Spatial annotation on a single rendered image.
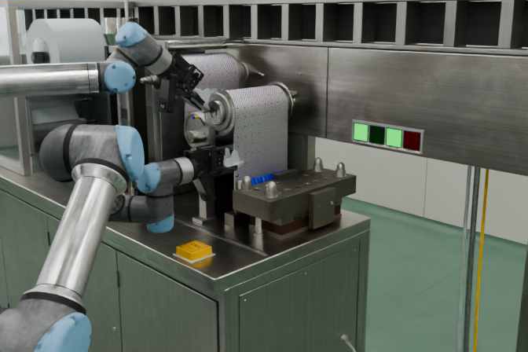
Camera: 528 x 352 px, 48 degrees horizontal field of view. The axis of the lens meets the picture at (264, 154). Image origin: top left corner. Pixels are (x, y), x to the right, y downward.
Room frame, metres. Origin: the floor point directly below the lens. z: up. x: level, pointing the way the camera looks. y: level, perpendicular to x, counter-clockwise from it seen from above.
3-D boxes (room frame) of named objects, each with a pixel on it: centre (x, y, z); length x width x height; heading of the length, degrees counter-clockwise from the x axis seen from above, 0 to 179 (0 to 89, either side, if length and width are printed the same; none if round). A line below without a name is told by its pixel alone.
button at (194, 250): (1.50, 0.19, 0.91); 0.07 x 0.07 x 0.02; 45
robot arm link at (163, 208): (1.55, 0.30, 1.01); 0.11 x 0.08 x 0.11; 81
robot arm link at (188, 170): (1.60, 0.24, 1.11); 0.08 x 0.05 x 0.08; 45
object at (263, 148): (1.82, 0.01, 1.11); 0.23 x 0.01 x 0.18; 135
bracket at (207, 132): (1.78, 0.19, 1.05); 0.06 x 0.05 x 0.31; 135
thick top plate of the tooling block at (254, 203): (1.76, -0.10, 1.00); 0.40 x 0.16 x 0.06; 135
